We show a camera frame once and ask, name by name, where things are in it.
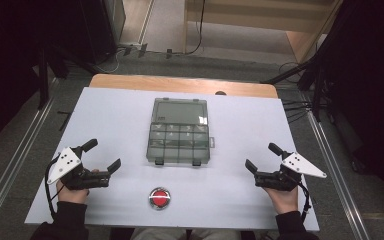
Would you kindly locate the black tripod stand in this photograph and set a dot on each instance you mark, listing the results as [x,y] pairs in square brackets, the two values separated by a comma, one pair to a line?
[308,75]

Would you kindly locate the person's right hand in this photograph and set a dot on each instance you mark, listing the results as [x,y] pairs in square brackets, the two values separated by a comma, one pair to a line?
[285,200]

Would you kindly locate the light wooden furniture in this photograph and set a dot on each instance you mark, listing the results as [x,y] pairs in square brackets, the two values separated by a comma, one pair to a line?
[256,15]

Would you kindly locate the person's left hand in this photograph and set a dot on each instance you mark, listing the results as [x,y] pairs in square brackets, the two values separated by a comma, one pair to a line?
[73,196]

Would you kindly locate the dark cabinet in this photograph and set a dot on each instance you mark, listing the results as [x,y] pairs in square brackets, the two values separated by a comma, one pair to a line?
[105,26]

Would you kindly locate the black curtain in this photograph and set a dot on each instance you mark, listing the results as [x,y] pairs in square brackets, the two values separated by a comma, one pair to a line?
[370,83]
[10,50]

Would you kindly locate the clear plastic compartment box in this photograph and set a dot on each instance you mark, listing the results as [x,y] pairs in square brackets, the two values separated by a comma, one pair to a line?
[179,133]

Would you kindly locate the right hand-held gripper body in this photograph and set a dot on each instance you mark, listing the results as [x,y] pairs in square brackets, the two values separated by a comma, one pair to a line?
[300,165]

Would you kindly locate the metal floor rail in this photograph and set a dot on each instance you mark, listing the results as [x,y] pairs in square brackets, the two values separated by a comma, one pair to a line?
[13,166]
[338,180]

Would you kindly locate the red round push button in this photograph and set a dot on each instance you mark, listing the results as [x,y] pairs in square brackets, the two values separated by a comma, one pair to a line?
[159,198]

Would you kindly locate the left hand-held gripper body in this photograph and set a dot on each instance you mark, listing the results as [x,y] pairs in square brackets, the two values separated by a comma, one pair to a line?
[67,163]

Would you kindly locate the dark round table grommet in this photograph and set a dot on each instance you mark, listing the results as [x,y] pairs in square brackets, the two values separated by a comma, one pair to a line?
[220,93]

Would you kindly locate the black metal stand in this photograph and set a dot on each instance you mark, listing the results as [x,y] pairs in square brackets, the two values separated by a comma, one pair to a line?
[42,80]

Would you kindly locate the person's legs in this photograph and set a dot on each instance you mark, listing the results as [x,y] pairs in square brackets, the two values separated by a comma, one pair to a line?
[183,234]

